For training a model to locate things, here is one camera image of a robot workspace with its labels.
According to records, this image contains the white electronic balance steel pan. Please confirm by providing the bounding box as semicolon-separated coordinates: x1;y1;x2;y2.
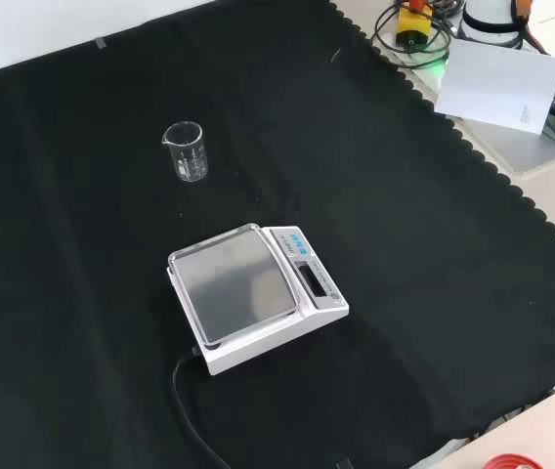
165;223;351;377

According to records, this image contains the black bench cloth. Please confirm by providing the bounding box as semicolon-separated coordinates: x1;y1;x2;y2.
0;0;555;469

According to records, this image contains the yellow stop button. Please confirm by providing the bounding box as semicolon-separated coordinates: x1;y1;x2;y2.
394;0;434;46

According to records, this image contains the pale board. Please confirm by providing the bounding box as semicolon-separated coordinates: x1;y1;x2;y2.
433;38;555;135

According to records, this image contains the black balance power cable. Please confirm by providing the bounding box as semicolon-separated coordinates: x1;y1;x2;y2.
170;347;239;469

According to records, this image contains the black stop button cable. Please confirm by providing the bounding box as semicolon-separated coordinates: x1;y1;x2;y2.
372;0;454;56

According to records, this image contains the grey metal base plate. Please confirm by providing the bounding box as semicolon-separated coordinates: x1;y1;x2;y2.
372;36;555;183

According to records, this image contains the red ring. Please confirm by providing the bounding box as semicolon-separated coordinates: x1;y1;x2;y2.
483;452;545;469

